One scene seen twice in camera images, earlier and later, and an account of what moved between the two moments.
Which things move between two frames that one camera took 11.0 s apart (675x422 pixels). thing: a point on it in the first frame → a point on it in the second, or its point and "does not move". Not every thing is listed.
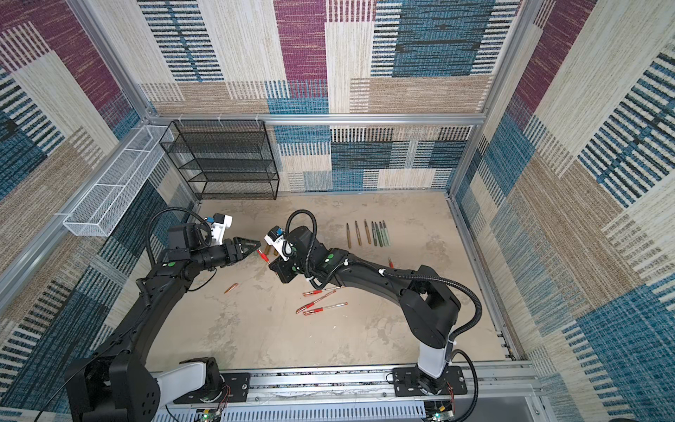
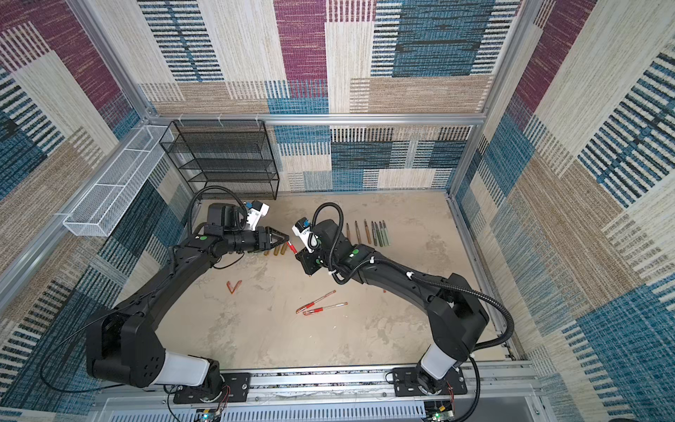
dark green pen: x=373 y=233 does not move
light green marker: x=386 y=233 does not move
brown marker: x=358 y=233 does not move
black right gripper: x=282 y=268 → x=305 y=258
